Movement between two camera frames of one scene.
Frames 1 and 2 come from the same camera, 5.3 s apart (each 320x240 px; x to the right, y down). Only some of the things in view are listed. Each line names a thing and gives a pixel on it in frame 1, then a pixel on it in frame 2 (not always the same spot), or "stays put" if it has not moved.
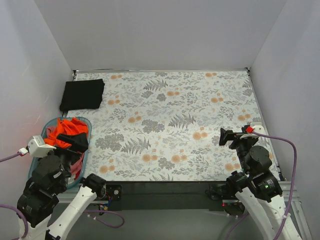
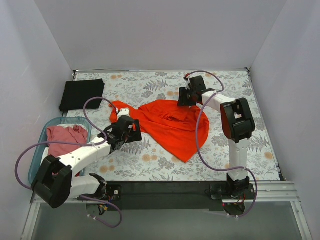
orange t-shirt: x=69 y=126 -> x=180 y=130
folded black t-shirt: x=83 y=94 stays put
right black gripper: x=235 y=136 -> x=185 y=97
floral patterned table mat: x=165 y=126 stays put
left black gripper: x=71 y=146 -> x=131 y=133
